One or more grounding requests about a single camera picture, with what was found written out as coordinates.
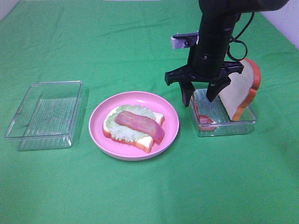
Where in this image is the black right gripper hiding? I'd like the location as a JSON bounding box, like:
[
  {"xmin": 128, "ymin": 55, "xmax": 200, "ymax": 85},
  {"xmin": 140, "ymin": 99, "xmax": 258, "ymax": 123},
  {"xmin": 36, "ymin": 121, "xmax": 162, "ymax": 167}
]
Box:
[{"xmin": 164, "ymin": 60, "xmax": 244, "ymax": 107}]

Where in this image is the bacon strip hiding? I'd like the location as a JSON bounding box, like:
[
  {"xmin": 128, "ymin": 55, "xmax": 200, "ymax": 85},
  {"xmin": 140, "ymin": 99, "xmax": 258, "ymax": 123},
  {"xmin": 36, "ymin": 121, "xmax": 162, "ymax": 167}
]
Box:
[
  {"xmin": 114, "ymin": 111, "xmax": 164, "ymax": 144},
  {"xmin": 191, "ymin": 91, "xmax": 216, "ymax": 132}
]

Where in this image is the bread slice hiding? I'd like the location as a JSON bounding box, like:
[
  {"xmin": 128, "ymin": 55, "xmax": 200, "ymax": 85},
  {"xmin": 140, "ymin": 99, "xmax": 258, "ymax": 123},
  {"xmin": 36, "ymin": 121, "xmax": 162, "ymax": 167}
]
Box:
[
  {"xmin": 219, "ymin": 58, "xmax": 261, "ymax": 121},
  {"xmin": 103, "ymin": 112, "xmax": 154, "ymax": 153}
]

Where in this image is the green lettuce leaf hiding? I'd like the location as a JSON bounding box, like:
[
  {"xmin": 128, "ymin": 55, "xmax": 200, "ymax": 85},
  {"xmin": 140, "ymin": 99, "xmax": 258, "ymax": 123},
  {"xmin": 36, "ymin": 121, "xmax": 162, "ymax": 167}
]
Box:
[{"xmin": 103, "ymin": 105, "xmax": 156, "ymax": 142}]

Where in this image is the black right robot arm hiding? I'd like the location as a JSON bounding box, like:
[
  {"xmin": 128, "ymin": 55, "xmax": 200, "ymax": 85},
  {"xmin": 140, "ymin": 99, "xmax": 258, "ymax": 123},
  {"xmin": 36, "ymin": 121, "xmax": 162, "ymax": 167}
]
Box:
[{"xmin": 164, "ymin": 0, "xmax": 287, "ymax": 106}]

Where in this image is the right clear plastic container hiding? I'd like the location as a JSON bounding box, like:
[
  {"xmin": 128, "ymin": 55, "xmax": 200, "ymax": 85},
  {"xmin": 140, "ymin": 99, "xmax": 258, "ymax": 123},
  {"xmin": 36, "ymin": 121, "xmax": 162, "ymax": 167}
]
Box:
[{"xmin": 189, "ymin": 89, "xmax": 257, "ymax": 137}]

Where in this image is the clear plastic container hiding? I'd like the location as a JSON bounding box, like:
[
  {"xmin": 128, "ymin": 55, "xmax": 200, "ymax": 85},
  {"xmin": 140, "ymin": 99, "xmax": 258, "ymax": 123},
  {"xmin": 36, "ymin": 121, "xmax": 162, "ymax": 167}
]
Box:
[
  {"xmin": 4, "ymin": 81, "xmax": 83, "ymax": 151},
  {"xmin": 189, "ymin": 89, "xmax": 257, "ymax": 137}
]

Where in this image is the green tablecloth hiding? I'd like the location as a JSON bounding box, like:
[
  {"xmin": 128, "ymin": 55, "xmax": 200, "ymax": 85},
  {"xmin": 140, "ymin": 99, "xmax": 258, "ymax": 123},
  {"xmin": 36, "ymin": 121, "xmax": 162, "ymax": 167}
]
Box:
[{"xmin": 0, "ymin": 0, "xmax": 299, "ymax": 224}]

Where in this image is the pink round plate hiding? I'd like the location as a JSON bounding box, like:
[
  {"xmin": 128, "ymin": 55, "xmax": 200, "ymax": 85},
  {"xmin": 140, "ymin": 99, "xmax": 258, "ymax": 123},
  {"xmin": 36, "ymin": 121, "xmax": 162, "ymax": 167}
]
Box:
[{"xmin": 89, "ymin": 91, "xmax": 179, "ymax": 161}]

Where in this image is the left clear plastic container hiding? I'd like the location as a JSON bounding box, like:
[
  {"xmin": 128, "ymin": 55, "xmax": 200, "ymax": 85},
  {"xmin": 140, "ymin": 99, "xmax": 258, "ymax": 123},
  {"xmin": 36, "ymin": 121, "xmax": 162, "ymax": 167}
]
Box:
[{"xmin": 4, "ymin": 81, "xmax": 83, "ymax": 151}]

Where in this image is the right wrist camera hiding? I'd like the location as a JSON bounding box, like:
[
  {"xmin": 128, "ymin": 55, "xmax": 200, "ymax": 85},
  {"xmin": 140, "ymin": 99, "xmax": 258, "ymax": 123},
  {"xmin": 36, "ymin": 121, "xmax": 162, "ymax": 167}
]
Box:
[{"xmin": 171, "ymin": 32, "xmax": 198, "ymax": 49}]

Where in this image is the right black cable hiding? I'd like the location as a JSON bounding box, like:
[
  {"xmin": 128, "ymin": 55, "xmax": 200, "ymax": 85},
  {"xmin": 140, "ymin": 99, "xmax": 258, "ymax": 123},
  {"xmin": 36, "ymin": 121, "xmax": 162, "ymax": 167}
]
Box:
[{"xmin": 226, "ymin": 11, "xmax": 256, "ymax": 62}]

